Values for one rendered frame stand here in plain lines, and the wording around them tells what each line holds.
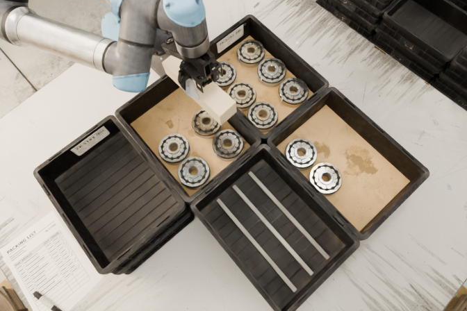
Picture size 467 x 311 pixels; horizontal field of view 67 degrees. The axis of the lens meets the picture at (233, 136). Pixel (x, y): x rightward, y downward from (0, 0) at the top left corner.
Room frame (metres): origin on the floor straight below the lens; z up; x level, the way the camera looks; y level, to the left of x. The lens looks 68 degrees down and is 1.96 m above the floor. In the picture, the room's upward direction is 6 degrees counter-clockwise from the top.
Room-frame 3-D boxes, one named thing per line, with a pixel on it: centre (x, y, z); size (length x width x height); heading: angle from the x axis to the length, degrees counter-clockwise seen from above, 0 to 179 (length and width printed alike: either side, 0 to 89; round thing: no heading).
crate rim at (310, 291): (0.14, -0.09, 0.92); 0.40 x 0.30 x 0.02; 35
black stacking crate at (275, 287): (0.14, -0.09, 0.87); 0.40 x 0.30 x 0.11; 35
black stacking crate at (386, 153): (0.31, -0.33, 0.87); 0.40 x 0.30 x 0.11; 35
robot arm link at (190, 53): (0.50, 0.07, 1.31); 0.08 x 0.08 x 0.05
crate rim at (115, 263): (0.29, 0.39, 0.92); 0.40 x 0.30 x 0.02; 35
